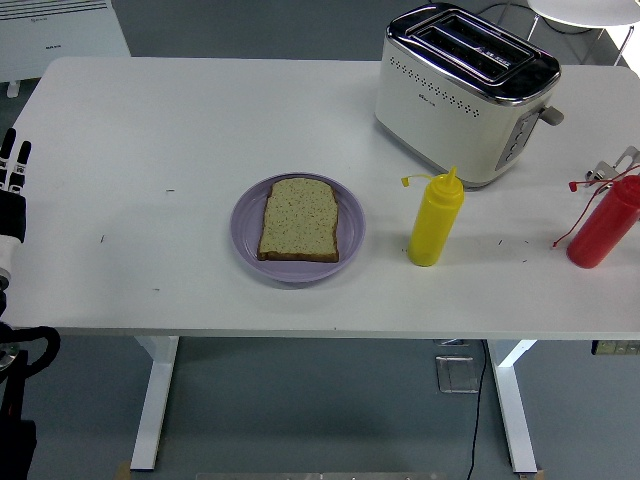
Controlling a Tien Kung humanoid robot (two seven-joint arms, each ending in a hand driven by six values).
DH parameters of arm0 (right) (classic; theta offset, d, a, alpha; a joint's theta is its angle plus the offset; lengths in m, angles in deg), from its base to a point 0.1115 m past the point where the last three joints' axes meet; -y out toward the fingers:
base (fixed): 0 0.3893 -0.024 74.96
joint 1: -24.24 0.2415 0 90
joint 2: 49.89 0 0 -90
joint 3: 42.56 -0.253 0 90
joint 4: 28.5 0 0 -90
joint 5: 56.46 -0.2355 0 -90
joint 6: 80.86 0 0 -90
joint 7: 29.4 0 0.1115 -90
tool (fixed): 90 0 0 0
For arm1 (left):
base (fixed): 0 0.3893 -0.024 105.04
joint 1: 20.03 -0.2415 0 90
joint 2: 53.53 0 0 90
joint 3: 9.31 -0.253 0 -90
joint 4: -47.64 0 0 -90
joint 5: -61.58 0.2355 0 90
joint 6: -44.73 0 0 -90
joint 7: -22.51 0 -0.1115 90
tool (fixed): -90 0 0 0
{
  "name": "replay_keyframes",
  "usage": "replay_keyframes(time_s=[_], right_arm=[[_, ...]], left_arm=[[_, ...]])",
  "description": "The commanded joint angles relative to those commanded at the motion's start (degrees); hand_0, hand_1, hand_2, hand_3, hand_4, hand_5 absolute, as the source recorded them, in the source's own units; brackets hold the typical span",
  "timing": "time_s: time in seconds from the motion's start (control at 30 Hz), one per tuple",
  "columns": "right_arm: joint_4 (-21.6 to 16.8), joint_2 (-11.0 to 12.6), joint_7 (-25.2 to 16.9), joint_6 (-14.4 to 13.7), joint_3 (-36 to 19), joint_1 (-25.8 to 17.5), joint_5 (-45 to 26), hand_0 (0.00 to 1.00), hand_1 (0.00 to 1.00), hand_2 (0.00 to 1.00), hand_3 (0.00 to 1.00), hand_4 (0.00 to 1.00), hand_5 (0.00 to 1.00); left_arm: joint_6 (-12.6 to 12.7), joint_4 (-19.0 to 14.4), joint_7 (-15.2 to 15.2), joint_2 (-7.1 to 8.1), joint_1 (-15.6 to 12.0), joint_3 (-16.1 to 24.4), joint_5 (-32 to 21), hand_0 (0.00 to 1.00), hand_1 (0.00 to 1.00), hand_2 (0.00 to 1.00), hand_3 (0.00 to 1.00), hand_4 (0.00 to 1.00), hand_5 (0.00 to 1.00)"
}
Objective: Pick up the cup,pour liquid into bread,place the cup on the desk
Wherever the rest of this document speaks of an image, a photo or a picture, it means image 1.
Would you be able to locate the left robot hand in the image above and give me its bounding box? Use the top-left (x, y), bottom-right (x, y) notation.
top-left (0, 127), bottom-right (33, 286)

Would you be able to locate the red squeeze bottle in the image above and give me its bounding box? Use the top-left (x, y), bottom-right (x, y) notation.
top-left (552, 174), bottom-right (640, 270)

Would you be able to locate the bread slice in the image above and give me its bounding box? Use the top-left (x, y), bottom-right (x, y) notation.
top-left (256, 177), bottom-right (341, 263)

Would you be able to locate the desk control panel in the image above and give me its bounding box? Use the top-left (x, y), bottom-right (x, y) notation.
top-left (590, 339), bottom-right (640, 357)

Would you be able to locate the white heater appliance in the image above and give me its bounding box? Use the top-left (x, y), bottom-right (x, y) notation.
top-left (0, 0), bottom-right (132, 99)

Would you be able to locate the white table leg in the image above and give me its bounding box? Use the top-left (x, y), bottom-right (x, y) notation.
top-left (129, 335), bottom-right (180, 472)
top-left (487, 339), bottom-right (539, 475)

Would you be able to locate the purple plate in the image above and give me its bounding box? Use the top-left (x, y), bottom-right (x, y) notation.
top-left (229, 172), bottom-right (367, 285)

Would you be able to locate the yellow squeeze bottle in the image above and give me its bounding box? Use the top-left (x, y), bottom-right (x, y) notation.
top-left (399, 166), bottom-right (465, 268)

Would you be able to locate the white chrome toaster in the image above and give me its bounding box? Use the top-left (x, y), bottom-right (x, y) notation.
top-left (374, 2), bottom-right (565, 192)

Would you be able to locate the metal floor socket plate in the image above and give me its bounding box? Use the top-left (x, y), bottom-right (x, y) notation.
top-left (434, 355), bottom-right (480, 395)

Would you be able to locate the round white side table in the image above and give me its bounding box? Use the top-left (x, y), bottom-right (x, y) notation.
top-left (526, 0), bottom-right (640, 67)

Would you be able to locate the black floor cable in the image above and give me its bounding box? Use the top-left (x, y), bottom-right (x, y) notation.
top-left (466, 339), bottom-right (489, 480)

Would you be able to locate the thin black background cable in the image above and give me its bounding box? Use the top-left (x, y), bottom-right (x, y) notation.
top-left (474, 2), bottom-right (532, 19)

